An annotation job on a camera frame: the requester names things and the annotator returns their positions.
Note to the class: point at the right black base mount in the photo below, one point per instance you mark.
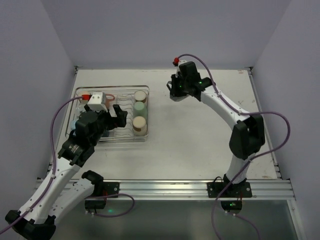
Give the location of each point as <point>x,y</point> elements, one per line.
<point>237,192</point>

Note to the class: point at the cream brown cup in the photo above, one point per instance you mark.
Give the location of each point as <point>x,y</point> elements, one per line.
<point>139,125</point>
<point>140,96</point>

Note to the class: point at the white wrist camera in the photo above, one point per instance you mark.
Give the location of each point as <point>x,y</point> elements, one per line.
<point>177,62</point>
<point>97,102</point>

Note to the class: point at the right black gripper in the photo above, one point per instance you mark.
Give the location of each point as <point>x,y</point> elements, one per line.
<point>175,89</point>

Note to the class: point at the aluminium rail frame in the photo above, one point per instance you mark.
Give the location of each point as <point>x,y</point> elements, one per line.
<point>185,190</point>

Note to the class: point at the light green cup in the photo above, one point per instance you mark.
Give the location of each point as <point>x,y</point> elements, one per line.
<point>140,110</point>

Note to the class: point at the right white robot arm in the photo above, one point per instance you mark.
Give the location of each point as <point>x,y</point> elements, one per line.
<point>248,130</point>

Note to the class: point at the pink patterned mug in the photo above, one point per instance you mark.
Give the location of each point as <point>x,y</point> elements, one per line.
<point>108,99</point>

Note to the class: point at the light blue mug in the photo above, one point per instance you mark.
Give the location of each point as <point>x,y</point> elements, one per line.
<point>73,125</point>

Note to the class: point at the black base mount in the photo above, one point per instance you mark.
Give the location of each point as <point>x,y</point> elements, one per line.
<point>237,192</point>
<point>110,188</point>

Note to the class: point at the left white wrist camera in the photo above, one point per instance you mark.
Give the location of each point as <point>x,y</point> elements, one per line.
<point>97,102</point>

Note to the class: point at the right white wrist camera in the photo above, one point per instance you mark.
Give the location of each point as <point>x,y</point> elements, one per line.
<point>177,62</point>

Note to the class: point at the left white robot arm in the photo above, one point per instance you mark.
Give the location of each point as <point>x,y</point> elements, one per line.
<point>37,218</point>

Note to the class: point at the metal wire dish rack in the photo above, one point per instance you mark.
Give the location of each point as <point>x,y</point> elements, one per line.
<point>124,97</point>

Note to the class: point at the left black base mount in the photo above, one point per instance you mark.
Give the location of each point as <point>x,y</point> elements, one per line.
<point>110,188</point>

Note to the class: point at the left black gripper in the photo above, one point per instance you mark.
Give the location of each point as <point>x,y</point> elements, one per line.
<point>111,119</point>

